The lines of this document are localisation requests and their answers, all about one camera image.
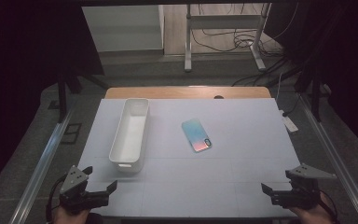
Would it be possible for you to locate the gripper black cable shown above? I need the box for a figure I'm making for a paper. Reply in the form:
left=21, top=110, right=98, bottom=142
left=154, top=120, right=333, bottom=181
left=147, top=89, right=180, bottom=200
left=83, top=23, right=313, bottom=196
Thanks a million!
left=45, top=175, right=67, bottom=224
left=318, top=189, right=340, bottom=224

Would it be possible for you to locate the person's left hand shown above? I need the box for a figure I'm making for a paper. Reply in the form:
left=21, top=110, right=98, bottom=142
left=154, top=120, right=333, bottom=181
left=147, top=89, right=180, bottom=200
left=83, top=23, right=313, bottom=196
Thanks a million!
left=53, top=204, right=91, bottom=224

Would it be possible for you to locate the black curtain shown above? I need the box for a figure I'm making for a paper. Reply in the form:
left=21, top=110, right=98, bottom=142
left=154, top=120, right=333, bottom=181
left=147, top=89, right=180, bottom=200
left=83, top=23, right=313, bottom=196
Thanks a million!
left=264, top=0, right=358, bottom=160
left=0, top=0, right=105, bottom=200

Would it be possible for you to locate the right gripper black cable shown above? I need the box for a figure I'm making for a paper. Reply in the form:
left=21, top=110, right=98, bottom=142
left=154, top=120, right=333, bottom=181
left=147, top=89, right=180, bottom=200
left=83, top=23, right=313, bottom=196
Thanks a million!
left=318, top=189, right=340, bottom=224

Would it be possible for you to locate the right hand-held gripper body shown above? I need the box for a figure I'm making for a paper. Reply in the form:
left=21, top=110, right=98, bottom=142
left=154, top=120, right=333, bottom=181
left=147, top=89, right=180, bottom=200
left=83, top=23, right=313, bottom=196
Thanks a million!
left=269, top=162, right=338, bottom=210

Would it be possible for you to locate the smartphone with pastel gradient case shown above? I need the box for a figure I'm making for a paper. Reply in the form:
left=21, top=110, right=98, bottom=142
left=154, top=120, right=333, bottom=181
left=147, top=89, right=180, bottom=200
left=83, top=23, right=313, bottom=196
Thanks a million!
left=181, top=118, right=213, bottom=153

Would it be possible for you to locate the white cabinet panel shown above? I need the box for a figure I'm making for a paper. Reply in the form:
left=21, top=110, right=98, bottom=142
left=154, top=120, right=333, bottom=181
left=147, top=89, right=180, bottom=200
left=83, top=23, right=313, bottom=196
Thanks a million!
left=81, top=4, right=166, bottom=53

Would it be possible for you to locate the aluminium floor rail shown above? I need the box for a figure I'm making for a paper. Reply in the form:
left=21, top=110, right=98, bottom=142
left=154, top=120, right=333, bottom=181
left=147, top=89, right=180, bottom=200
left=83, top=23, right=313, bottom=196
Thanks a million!
left=297, top=92, right=358, bottom=224
left=8, top=105, right=76, bottom=224

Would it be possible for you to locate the wooden table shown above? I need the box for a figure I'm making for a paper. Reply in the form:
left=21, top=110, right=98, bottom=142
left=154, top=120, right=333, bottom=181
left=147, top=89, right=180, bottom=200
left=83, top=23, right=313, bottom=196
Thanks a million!
left=104, top=86, right=272, bottom=100

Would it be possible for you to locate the black floor frame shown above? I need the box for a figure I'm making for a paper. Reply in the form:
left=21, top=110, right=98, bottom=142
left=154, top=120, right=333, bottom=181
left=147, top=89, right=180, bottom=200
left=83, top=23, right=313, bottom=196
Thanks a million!
left=60, top=122, right=82, bottom=145

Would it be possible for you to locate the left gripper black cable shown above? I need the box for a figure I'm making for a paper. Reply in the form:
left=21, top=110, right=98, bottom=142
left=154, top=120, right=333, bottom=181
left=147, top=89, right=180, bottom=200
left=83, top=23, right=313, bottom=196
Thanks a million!
left=45, top=175, right=67, bottom=224

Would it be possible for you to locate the black stand leg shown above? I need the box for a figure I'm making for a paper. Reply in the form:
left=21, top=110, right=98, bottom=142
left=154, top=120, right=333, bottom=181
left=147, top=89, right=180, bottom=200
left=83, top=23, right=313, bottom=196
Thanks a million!
left=293, top=71, right=324, bottom=122
left=55, top=74, right=110, bottom=122

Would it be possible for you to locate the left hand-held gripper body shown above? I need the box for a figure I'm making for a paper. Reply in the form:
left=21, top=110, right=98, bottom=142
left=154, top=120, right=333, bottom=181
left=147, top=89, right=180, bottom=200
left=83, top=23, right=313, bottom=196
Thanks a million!
left=59, top=164, right=110, bottom=216

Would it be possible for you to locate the tangle of black floor cables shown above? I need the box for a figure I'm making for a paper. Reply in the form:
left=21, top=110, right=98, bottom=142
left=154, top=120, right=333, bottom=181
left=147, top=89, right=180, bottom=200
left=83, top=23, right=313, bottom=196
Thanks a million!
left=190, top=3, right=299, bottom=88

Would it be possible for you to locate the person's right hand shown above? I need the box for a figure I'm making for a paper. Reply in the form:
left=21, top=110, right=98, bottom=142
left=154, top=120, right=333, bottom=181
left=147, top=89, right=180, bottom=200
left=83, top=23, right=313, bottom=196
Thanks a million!
left=287, top=192, right=335, bottom=224

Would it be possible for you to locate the white power strip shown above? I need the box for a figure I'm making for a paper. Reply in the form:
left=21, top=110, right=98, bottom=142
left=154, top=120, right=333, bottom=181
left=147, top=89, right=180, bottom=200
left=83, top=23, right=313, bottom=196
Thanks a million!
left=279, top=109, right=299, bottom=133

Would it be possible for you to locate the white plastic storage bin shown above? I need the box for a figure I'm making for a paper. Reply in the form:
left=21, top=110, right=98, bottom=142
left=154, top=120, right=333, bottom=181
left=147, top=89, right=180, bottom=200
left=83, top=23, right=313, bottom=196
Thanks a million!
left=108, top=97, right=151, bottom=174

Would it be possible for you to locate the black power cable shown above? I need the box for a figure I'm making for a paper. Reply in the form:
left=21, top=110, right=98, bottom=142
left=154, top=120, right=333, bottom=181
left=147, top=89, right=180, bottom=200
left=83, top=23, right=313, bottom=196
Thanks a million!
left=282, top=92, right=303, bottom=118

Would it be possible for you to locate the white metal stand frame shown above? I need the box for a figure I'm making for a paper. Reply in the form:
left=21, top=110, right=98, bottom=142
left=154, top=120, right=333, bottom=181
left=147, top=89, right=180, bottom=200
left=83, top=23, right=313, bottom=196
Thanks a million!
left=184, top=3, right=273, bottom=73

